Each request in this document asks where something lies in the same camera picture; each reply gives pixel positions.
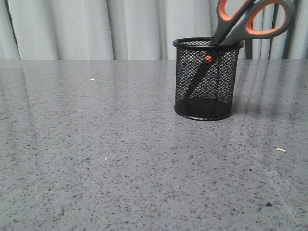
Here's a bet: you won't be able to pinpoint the grey orange handled scissors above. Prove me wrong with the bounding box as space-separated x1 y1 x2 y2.
210 0 295 46

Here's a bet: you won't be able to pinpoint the black mesh pen bucket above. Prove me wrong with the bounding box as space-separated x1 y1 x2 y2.
173 37 244 121

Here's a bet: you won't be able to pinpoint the grey white curtain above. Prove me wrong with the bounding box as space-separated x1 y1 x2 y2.
0 0 308 61

